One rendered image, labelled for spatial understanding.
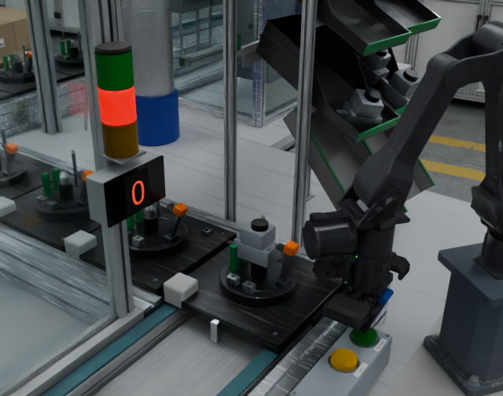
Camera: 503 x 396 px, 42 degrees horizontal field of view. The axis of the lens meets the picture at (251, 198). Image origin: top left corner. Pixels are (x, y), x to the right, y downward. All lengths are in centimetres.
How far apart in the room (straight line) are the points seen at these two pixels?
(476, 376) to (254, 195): 79
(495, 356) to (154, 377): 55
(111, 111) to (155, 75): 103
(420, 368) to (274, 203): 65
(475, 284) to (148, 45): 120
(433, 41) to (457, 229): 353
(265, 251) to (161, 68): 96
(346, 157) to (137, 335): 56
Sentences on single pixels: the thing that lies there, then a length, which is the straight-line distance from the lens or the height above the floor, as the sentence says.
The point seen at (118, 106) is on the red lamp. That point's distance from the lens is 92.
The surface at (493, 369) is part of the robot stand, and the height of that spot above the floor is 90.
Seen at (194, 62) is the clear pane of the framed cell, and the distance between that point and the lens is 226.
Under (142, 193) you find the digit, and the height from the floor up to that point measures 120.
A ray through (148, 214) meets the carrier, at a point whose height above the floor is 103.
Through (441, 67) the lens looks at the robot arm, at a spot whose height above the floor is 140.
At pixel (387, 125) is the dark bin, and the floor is 120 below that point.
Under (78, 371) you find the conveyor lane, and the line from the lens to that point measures 106.
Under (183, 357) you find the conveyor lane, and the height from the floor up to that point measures 92.
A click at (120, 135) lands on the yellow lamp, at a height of 130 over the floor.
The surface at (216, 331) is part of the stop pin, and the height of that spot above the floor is 95.
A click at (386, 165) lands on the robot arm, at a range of 92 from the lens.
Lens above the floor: 164
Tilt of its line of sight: 27 degrees down
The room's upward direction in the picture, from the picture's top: 1 degrees clockwise
